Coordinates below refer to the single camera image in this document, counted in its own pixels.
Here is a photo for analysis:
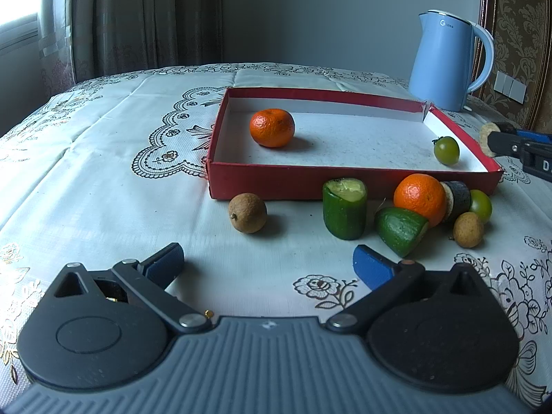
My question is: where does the red cardboard box tray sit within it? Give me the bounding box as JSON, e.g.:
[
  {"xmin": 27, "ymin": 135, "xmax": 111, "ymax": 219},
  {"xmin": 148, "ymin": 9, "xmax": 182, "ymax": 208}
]
[{"xmin": 204, "ymin": 87, "xmax": 504, "ymax": 201}]

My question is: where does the white wall switch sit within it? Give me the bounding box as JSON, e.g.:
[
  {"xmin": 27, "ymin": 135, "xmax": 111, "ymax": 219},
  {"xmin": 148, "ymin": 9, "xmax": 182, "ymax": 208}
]
[{"xmin": 494, "ymin": 70, "xmax": 528, "ymax": 104}]

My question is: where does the green cucumber end piece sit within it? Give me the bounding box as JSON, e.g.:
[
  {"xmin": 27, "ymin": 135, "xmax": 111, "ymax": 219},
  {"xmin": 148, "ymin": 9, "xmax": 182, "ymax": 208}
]
[{"xmin": 374, "ymin": 207, "xmax": 430, "ymax": 258}]

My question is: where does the brown curtain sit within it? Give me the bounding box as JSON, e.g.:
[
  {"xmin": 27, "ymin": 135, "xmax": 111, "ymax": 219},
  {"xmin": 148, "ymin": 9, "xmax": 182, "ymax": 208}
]
[{"xmin": 39, "ymin": 0, "xmax": 225, "ymax": 86}]

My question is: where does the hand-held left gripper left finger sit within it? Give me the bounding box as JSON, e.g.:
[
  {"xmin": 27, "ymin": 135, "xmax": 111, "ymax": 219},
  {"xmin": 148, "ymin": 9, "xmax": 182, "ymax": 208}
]
[{"xmin": 47, "ymin": 243, "xmax": 213, "ymax": 335}]

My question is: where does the dark eggplant piece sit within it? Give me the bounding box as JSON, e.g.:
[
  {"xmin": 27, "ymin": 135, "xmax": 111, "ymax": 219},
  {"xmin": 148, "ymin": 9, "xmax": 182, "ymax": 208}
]
[
  {"xmin": 480, "ymin": 121, "xmax": 517, "ymax": 157},
  {"xmin": 440, "ymin": 180, "xmax": 472, "ymax": 225}
]

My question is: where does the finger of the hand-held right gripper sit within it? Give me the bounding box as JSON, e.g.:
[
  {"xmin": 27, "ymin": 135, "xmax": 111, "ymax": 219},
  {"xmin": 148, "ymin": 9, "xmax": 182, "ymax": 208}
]
[
  {"xmin": 516, "ymin": 129, "xmax": 552, "ymax": 143},
  {"xmin": 489, "ymin": 131, "xmax": 525, "ymax": 156}
]

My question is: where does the orange tangerine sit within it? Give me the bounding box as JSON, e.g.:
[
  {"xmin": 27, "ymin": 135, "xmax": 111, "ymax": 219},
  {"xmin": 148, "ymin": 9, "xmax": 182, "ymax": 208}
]
[
  {"xmin": 249, "ymin": 108, "xmax": 296, "ymax": 148},
  {"xmin": 393, "ymin": 173, "xmax": 447, "ymax": 228}
]

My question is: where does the light blue electric kettle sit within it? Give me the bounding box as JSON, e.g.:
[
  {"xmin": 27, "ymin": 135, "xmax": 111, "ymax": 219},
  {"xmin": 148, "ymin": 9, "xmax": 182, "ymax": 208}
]
[{"xmin": 408, "ymin": 10, "xmax": 495, "ymax": 113}]

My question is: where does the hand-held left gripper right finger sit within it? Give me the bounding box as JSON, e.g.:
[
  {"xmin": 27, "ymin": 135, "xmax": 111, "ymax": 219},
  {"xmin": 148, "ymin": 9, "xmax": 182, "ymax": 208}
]
[{"xmin": 326, "ymin": 245, "xmax": 496, "ymax": 334}]

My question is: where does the brown wooden arched frame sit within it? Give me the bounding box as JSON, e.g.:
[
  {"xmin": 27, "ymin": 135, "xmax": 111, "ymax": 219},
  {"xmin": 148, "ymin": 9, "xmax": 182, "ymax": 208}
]
[{"xmin": 471, "ymin": 0, "xmax": 552, "ymax": 131}]

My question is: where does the brown longan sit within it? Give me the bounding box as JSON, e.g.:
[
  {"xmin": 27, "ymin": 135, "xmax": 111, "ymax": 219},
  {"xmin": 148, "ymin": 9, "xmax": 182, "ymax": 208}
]
[
  {"xmin": 228, "ymin": 193, "xmax": 268, "ymax": 234},
  {"xmin": 453, "ymin": 211, "xmax": 484, "ymax": 248}
]

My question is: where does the window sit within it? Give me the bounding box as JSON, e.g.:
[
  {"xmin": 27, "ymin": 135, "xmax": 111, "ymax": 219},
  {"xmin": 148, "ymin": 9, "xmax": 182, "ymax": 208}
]
[{"xmin": 0, "ymin": 0, "xmax": 45, "ymax": 50}]

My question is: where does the white embroidered tablecloth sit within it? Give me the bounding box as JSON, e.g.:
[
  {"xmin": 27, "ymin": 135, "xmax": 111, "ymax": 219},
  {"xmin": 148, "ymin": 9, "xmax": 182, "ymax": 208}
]
[{"xmin": 0, "ymin": 62, "xmax": 552, "ymax": 414}]

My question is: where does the green tomato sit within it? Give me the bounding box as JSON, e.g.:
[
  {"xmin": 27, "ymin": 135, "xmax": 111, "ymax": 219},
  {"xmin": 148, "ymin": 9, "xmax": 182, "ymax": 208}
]
[
  {"xmin": 432, "ymin": 136, "xmax": 460, "ymax": 166},
  {"xmin": 468, "ymin": 189, "xmax": 493, "ymax": 224}
]

